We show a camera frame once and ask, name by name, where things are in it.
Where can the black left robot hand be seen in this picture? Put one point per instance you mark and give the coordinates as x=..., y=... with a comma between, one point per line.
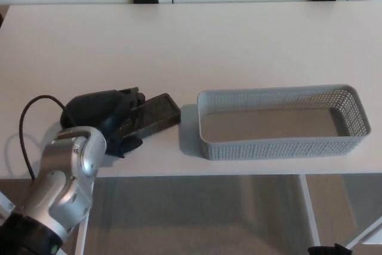
x=89, y=108

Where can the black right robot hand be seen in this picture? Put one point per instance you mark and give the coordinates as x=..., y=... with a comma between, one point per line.
x=328, y=251

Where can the grey perforated plastic basket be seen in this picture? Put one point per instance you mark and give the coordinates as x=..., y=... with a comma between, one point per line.
x=283, y=149

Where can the black whiteboard eraser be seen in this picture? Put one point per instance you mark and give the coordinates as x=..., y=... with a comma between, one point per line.
x=161, y=111

